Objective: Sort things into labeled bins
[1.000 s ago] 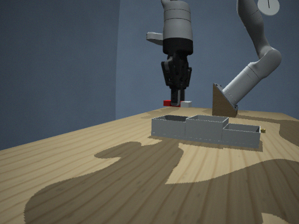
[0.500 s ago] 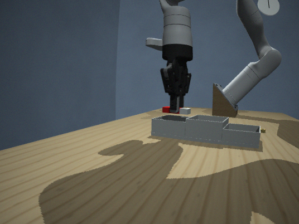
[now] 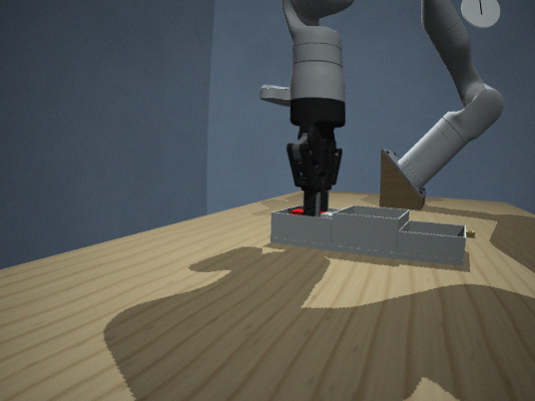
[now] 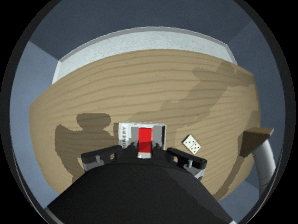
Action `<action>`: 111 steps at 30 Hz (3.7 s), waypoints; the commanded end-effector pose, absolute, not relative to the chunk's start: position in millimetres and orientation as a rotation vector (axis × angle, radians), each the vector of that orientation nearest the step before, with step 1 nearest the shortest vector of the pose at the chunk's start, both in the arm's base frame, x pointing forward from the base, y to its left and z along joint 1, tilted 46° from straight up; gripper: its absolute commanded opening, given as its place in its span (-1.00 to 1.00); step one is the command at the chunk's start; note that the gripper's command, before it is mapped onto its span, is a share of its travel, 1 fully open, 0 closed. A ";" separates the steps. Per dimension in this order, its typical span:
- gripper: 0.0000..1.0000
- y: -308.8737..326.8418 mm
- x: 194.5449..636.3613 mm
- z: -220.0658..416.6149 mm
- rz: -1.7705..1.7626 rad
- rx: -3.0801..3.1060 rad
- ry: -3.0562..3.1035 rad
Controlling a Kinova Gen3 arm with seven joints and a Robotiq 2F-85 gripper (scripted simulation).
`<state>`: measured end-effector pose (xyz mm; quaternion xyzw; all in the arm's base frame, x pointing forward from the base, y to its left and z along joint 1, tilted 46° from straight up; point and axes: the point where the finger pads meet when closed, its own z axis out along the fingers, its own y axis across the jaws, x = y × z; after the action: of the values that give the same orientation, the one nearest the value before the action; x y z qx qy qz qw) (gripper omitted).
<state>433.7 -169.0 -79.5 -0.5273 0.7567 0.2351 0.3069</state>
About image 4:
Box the grey rack of bins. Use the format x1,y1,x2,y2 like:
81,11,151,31
119,121,166,150

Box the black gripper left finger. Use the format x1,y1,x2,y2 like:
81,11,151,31
81,140,139,172

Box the red and white eraser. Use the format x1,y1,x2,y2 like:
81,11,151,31
138,128,152,158

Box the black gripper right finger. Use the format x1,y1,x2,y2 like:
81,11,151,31
150,140,207,181

